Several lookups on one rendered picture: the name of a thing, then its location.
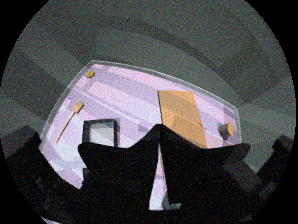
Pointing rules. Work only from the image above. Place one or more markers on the tan wooden spatula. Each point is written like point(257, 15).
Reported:
point(76, 109)

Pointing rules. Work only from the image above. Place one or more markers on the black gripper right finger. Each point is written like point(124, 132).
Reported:
point(185, 162)

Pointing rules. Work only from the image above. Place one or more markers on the wooden board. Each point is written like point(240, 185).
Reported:
point(179, 112)

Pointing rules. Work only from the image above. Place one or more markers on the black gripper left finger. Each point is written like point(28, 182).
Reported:
point(138, 162)

